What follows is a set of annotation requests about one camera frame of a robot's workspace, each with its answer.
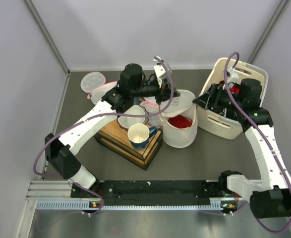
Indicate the blue and white cup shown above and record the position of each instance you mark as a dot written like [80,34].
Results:
[140,134]

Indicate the white scalloped bowl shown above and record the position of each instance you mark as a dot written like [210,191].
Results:
[136,110]

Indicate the red bra in bag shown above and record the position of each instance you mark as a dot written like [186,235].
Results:
[180,122]

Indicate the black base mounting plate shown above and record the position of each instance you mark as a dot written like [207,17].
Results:
[160,192]

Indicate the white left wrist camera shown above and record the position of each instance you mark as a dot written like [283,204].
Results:
[160,71]

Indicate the red clothing in basket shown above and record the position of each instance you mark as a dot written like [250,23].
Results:
[235,89]

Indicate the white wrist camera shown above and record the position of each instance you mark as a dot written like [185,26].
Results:
[232,76]
[160,71]

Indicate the blue bowl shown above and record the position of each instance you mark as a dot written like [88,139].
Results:
[136,101]

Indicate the white mesh laundry bag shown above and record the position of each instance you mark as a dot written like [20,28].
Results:
[182,105]

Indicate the grey slotted cable duct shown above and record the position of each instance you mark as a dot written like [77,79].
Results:
[86,205]

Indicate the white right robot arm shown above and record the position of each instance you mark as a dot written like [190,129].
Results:
[272,198]

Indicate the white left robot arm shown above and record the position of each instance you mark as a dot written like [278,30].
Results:
[61,149]

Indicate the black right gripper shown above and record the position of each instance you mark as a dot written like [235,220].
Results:
[211,97]

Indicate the pink-trimmed mesh laundry bag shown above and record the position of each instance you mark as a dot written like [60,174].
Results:
[151,107]

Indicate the white plastic laundry basket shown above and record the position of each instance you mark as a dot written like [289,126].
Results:
[222,121]

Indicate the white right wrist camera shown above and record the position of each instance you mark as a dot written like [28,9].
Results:
[232,76]

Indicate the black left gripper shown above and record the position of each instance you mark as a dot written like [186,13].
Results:
[164,92]

